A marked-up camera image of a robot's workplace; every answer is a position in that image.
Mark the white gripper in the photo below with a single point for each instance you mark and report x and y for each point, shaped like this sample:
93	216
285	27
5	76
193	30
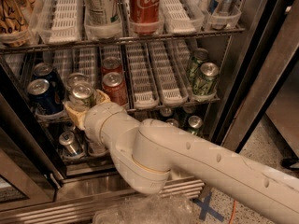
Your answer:
94	117

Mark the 7up can white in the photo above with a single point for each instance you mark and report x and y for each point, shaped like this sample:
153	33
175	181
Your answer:
75	78
82	96

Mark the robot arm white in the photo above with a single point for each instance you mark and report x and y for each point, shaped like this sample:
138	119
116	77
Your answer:
144	153

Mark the front red coke can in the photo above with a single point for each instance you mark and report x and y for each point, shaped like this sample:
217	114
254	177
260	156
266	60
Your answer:
114	86

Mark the red coke can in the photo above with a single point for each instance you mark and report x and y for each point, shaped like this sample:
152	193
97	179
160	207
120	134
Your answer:
114	86
111	64

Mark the bottom silver can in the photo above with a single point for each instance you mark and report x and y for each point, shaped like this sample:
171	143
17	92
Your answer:
70	143

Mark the front blue pepsi can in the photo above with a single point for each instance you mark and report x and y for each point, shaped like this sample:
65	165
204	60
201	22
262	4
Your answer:
42	93

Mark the blue pepsi can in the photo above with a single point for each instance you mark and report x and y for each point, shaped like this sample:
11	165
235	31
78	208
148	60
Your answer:
47	71
42	93
173	122

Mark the rear red coke can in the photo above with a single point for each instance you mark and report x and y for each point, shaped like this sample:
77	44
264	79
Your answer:
111	64

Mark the rear blue pepsi can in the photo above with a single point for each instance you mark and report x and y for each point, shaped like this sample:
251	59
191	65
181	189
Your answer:
47	71

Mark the bottom blue pepsi can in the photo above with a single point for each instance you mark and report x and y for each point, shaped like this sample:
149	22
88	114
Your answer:
173	122

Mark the stainless steel fridge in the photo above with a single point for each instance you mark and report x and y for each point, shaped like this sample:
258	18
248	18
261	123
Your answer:
70	192

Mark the top shelf white can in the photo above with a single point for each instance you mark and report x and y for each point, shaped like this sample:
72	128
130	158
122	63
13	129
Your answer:
102	12

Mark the bottom green can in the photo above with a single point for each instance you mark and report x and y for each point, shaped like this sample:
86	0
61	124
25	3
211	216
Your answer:
195	124

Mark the green can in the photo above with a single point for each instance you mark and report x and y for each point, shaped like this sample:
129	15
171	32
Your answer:
197	57
195	124
205	82

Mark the front green can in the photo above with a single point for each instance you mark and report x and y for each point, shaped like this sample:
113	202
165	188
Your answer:
205	82

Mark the top shelf lacroix can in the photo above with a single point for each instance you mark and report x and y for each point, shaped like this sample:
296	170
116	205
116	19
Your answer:
13	26

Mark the top shelf coke can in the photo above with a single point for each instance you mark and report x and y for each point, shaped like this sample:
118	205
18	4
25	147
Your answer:
144	16

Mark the rear green can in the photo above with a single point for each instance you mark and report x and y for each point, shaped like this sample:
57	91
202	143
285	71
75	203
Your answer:
197	57

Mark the fridge door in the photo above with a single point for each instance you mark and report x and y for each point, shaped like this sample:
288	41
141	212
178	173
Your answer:
264	72

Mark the bubble wrap sheet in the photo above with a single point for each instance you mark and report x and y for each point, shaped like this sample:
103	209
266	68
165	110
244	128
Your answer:
155	209

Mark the blue tape cross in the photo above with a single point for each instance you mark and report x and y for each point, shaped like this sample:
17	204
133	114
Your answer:
206	209

